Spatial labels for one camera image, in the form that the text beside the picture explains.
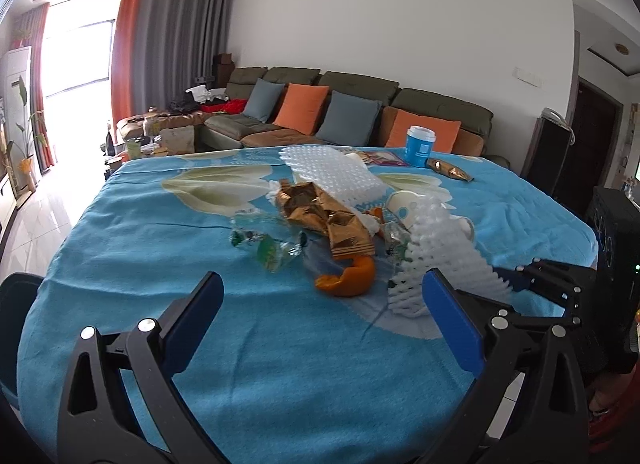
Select clear plastic wrapper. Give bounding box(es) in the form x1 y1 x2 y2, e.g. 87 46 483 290
384 221 412 265
229 211 308 272

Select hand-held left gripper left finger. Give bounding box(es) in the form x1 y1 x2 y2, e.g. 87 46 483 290
56 271 236 464

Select gold foil wrapper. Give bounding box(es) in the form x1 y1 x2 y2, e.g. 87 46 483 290
276 181 376 260

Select blue flower printed blanket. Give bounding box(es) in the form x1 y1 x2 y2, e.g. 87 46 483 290
17 147 599 464

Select red cloth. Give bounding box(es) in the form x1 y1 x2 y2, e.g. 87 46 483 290
200 98 248 116

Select gold snack packet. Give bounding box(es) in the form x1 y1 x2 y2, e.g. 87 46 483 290
426 157 474 183

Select white foam net sleeve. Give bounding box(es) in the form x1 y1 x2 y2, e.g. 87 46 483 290
389 197 511 320

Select blue cup with white lid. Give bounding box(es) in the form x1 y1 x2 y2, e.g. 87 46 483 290
403 125 437 168

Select black speaker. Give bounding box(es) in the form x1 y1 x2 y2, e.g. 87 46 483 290
582 185 640 275

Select dark wooden door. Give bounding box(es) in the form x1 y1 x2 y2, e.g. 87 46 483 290
567 77 623 215

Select white plastic cup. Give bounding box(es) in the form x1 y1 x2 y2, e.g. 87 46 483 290
385 190 437 235

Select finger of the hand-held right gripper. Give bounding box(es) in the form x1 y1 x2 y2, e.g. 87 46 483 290
492 258 585 319

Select orange peel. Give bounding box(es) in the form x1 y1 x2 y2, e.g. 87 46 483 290
315 255 377 298

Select orange curtain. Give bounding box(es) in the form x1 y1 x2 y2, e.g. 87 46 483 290
27 2 56 172
111 0 139 130

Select tall green potted plant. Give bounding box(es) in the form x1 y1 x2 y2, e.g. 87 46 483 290
9 74 51 187

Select pile of clothes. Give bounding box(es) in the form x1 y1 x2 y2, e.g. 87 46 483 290
169 84 228 115

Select olive and brown sofa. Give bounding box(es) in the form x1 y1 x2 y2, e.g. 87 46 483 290
116 66 511 167

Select white tissue wad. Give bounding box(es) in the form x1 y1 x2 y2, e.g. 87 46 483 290
342 150 373 170

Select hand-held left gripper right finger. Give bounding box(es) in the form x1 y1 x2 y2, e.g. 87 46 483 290
410 268 593 464

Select orange cushion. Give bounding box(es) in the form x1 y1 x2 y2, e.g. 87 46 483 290
384 109 462 154
273 83 331 136

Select grey curtain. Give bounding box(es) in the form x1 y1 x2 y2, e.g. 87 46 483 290
127 0 235 117

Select white foam sheet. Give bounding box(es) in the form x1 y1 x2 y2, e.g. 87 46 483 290
278 144 383 207

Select beige bag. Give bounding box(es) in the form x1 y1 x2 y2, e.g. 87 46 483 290
159 125 195 157

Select grey-blue cushion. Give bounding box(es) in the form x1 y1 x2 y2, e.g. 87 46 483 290
315 90 383 146
243 78 285 123

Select black standing panel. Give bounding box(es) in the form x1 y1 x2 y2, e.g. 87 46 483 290
520 117 576 217

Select white standing air conditioner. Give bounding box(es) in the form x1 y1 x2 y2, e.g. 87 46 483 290
4 47 33 195

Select brown cardboard boxes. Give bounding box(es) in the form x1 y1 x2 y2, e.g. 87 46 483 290
212 53 236 81

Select red flat packet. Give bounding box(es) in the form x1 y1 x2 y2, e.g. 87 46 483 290
361 149 408 166

